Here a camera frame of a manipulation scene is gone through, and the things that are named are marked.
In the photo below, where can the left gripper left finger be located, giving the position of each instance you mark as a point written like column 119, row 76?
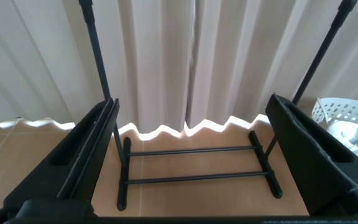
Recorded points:
column 30, row 196

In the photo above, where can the white curtain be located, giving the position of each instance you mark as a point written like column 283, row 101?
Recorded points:
column 166, row 62

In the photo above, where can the white printed t-shirt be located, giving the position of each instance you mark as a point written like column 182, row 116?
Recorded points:
column 353, row 137

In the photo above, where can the black clothes rack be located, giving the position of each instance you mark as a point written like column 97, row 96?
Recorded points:
column 191, row 151

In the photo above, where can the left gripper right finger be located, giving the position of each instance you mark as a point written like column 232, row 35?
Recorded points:
column 315, row 174

